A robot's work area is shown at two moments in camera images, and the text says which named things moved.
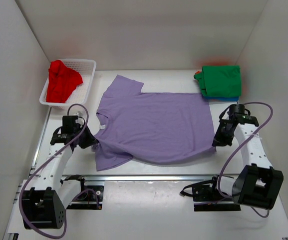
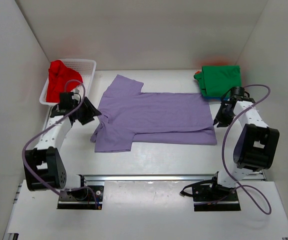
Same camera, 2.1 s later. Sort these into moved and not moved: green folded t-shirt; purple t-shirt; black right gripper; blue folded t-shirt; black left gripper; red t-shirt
Moved: black left gripper; purple t-shirt; black right gripper
Not moved: red t-shirt; green folded t-shirt; blue folded t-shirt
